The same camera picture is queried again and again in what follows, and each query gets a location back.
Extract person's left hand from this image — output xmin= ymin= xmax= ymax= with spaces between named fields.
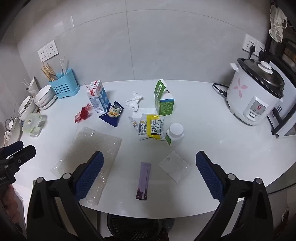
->
xmin=0 ymin=186 xmax=20 ymax=224

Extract purple packet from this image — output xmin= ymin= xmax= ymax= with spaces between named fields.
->
xmin=135 ymin=162 xmax=152 ymax=201

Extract blue utensil holder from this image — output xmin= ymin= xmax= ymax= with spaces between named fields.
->
xmin=48 ymin=68 xmax=81 ymax=100

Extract white plastic utensil handles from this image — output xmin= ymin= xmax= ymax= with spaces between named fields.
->
xmin=59 ymin=56 xmax=70 ymax=75

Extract yellow snack packet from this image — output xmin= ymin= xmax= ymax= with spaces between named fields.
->
xmin=146 ymin=113 xmax=165 ymax=141

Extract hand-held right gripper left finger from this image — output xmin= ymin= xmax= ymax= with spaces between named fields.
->
xmin=26 ymin=151 xmax=104 ymax=241

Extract bundle of wooden chopsticks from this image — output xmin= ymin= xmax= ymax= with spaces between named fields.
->
xmin=41 ymin=63 xmax=58 ymax=81

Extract white bowl dark rim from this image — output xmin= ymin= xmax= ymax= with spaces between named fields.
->
xmin=18 ymin=95 xmax=37 ymax=121

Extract stack of white bowls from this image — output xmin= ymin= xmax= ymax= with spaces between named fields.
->
xmin=33 ymin=85 xmax=58 ymax=110

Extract red yarn skein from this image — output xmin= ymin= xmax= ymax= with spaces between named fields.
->
xmin=74 ymin=103 xmax=93 ymax=123

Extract white wall socket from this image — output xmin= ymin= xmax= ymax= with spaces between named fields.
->
xmin=38 ymin=46 xmax=49 ymax=62
xmin=254 ymin=40 xmax=266 ymax=57
xmin=242 ymin=34 xmax=257 ymax=52
xmin=45 ymin=40 xmax=59 ymax=58

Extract crumpled white tissue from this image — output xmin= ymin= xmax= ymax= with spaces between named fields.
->
xmin=125 ymin=92 xmax=142 ymax=112

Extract small clear plastic bag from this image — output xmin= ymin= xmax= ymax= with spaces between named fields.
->
xmin=158 ymin=151 xmax=192 ymax=183

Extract glass container green lid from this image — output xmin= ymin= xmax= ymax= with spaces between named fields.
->
xmin=22 ymin=113 xmax=47 ymax=137

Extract white snack packet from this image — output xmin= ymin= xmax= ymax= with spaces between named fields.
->
xmin=128 ymin=115 xmax=148 ymax=141

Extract blue snack packet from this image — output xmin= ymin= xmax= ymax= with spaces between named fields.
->
xmin=99 ymin=101 xmax=122 ymax=127

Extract green carton box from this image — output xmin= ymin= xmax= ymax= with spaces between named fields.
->
xmin=154 ymin=79 xmax=175 ymax=115

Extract white bottle green label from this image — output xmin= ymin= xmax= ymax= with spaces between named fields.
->
xmin=165 ymin=123 xmax=185 ymax=147

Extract white lace cloth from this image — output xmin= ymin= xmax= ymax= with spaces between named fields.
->
xmin=269 ymin=5 xmax=288 ymax=42

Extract black power cord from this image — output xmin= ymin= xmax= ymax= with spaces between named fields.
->
xmin=213 ymin=83 xmax=229 ymax=98

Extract white rice cooker pink flowers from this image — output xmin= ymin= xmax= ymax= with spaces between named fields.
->
xmin=226 ymin=58 xmax=285 ymax=127

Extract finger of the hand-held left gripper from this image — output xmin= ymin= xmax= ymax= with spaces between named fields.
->
xmin=5 ymin=145 xmax=36 ymax=165
xmin=0 ymin=141 xmax=24 ymax=156

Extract white cup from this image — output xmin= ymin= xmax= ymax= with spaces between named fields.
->
xmin=26 ymin=76 xmax=38 ymax=96

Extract blue white milk carton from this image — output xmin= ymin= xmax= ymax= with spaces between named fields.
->
xmin=85 ymin=80 xmax=110 ymax=114

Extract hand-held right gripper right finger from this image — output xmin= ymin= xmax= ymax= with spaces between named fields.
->
xmin=192 ymin=151 xmax=275 ymax=241

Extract clear bubble wrap sheet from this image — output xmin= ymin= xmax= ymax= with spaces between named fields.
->
xmin=50 ymin=126 xmax=122 ymax=207

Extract white microwave oven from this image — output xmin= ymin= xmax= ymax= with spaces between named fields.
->
xmin=267 ymin=61 xmax=296 ymax=139

